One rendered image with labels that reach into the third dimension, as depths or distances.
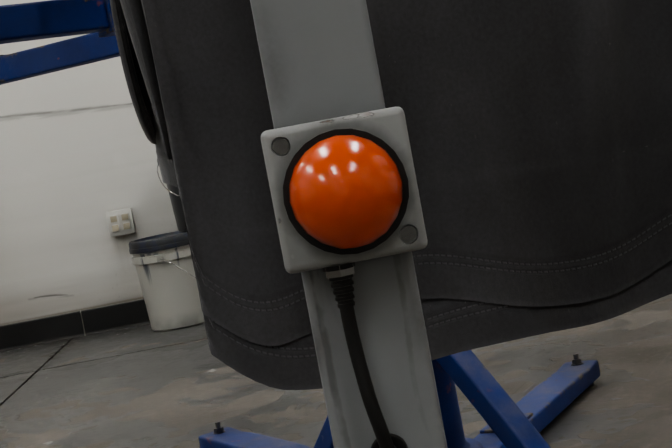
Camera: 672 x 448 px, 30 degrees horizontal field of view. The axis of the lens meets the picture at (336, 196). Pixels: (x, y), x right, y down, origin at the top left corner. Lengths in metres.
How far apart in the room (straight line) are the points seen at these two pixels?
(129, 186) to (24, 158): 0.46
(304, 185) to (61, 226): 5.06
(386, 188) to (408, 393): 0.08
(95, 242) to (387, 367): 5.01
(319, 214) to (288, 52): 0.07
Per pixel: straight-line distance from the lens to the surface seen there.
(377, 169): 0.40
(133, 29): 0.73
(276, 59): 0.44
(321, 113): 0.44
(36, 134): 5.46
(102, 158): 5.42
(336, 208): 0.40
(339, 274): 0.43
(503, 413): 1.94
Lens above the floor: 0.67
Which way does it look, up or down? 3 degrees down
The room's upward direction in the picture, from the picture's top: 11 degrees counter-clockwise
